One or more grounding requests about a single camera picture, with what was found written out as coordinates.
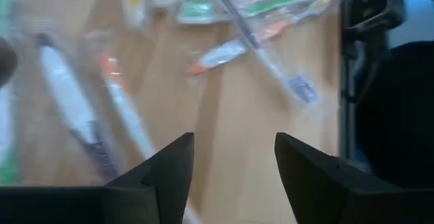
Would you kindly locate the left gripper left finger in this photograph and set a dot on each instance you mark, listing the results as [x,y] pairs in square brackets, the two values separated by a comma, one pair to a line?
[101,207]

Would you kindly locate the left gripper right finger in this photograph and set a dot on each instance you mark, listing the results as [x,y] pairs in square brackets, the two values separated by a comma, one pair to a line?
[339,203]

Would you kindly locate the black rounded object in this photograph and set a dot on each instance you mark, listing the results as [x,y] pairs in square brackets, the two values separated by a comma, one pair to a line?
[400,115]

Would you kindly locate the purple toothbrush in clear wrapper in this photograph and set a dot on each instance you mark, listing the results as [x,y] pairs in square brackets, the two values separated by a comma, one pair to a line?
[249,34]
[68,88]

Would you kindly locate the black table-level camera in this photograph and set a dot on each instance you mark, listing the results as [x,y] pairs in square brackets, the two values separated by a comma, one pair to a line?
[373,6]

